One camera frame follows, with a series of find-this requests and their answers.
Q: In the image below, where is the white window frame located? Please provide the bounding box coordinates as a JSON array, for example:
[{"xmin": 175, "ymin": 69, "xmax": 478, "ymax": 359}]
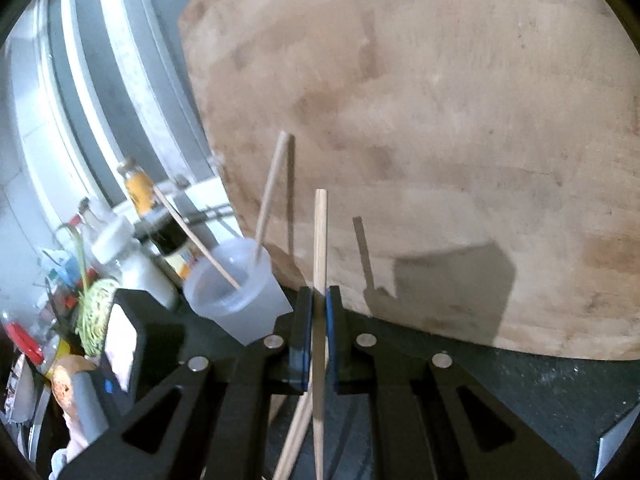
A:
[{"xmin": 0, "ymin": 0, "xmax": 228, "ymax": 241}]

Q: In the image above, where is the person's left hand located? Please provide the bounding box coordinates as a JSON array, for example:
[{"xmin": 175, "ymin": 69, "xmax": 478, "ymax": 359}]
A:
[{"xmin": 50, "ymin": 354, "xmax": 101, "ymax": 466}]

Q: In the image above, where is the tall white-lidded jar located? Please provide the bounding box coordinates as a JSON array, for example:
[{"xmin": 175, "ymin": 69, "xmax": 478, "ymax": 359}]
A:
[{"xmin": 91, "ymin": 214, "xmax": 180, "ymax": 311}]

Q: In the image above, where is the wooden chopstick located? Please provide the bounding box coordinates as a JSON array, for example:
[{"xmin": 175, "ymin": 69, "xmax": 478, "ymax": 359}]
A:
[
  {"xmin": 312, "ymin": 189, "xmax": 329, "ymax": 480},
  {"xmin": 254, "ymin": 131, "xmax": 294, "ymax": 262},
  {"xmin": 152, "ymin": 184, "xmax": 242, "ymax": 290},
  {"xmin": 271, "ymin": 394, "xmax": 315, "ymax": 480}
]

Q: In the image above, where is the green cabbage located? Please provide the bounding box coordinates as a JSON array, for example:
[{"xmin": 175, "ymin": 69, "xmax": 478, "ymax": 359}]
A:
[{"xmin": 74, "ymin": 279, "xmax": 120, "ymax": 357}]

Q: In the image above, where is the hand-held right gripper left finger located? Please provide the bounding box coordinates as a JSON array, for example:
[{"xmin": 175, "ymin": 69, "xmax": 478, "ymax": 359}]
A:
[{"xmin": 57, "ymin": 287, "xmax": 314, "ymax": 480}]

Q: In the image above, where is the white paper sheet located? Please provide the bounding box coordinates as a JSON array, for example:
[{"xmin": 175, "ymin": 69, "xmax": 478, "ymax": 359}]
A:
[{"xmin": 594, "ymin": 402, "xmax": 640, "ymax": 480}]

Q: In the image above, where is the red-lidded container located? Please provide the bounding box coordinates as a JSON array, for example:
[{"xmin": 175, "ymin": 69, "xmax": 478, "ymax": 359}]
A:
[{"xmin": 4, "ymin": 321, "xmax": 45, "ymax": 365}]

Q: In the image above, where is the yellow-label sauce bottle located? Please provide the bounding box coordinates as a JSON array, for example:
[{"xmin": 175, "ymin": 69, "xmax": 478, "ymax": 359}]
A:
[{"xmin": 117, "ymin": 156, "xmax": 201, "ymax": 283}]

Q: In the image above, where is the green onion stalk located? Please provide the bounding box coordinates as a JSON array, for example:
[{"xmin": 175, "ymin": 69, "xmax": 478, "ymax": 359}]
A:
[{"xmin": 59, "ymin": 222, "xmax": 92, "ymax": 293}]

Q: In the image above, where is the wooden cutting board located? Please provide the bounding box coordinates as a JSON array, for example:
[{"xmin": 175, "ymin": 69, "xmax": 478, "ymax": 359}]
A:
[{"xmin": 177, "ymin": 0, "xmax": 640, "ymax": 362}]

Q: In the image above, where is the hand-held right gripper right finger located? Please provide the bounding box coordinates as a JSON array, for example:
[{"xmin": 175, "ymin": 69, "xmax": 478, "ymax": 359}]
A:
[{"xmin": 326, "ymin": 286, "xmax": 582, "ymax": 480}]

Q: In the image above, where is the translucent plastic cup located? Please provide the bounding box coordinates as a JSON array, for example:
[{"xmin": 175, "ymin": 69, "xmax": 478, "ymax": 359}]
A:
[{"xmin": 182, "ymin": 237, "xmax": 295, "ymax": 347}]

